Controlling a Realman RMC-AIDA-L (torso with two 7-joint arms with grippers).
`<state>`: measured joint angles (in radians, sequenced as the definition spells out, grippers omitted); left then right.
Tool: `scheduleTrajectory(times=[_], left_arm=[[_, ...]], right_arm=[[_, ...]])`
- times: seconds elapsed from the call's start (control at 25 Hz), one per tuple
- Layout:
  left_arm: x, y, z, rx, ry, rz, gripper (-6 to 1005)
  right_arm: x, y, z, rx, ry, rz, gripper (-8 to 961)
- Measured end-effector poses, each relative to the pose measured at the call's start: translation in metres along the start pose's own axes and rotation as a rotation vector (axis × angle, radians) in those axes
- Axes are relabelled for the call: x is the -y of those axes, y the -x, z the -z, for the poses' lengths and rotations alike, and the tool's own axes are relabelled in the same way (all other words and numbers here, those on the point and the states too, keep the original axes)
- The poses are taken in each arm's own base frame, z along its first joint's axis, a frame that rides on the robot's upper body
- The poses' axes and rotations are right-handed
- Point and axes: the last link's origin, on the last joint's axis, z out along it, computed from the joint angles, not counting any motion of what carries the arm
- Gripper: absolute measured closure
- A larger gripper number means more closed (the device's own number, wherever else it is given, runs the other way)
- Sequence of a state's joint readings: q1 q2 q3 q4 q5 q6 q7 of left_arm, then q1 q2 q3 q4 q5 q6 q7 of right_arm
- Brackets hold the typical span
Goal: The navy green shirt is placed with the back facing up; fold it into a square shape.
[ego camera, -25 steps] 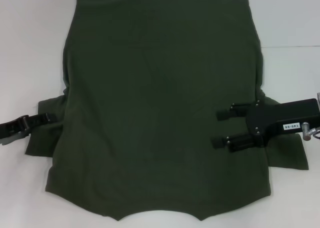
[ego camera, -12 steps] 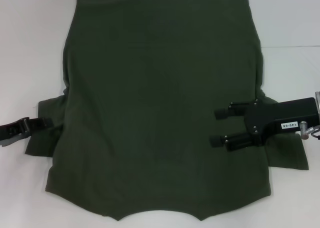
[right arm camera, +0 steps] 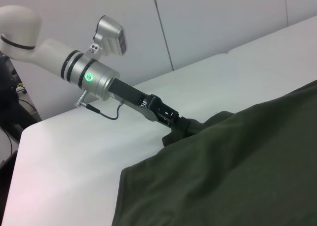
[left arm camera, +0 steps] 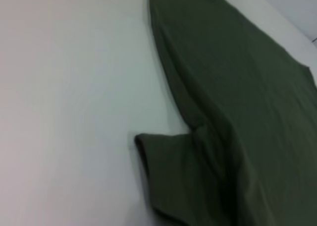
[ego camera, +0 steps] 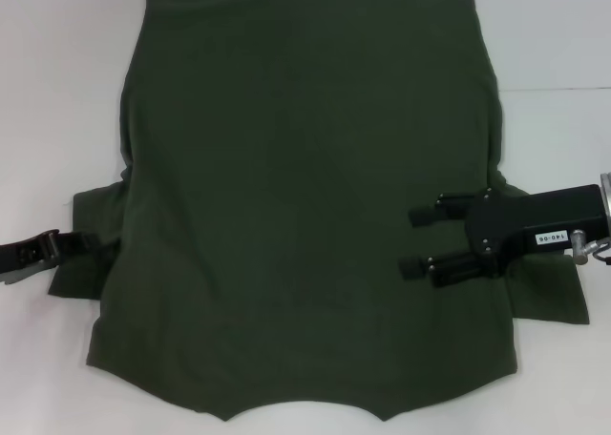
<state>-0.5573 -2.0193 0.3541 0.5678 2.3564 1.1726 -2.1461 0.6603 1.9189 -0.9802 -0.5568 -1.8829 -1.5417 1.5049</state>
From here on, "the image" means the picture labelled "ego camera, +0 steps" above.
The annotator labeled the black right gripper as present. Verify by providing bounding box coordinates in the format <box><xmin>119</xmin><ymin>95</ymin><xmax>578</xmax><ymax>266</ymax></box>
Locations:
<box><xmin>399</xmin><ymin>183</ymin><xmax>604</xmax><ymax>289</ymax></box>

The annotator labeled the dark green printed shirt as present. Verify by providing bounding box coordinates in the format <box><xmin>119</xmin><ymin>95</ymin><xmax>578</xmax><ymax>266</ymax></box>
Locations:
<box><xmin>47</xmin><ymin>0</ymin><xmax>594</xmax><ymax>410</ymax></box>

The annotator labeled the right arm cable with plug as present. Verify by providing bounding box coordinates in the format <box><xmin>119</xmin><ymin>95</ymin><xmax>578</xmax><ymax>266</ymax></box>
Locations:
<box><xmin>571</xmin><ymin>228</ymin><xmax>611</xmax><ymax>267</ymax></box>

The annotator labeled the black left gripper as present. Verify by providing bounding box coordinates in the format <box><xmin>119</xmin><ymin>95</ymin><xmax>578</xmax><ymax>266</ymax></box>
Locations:
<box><xmin>0</xmin><ymin>229</ymin><xmax>120</xmax><ymax>288</ymax></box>

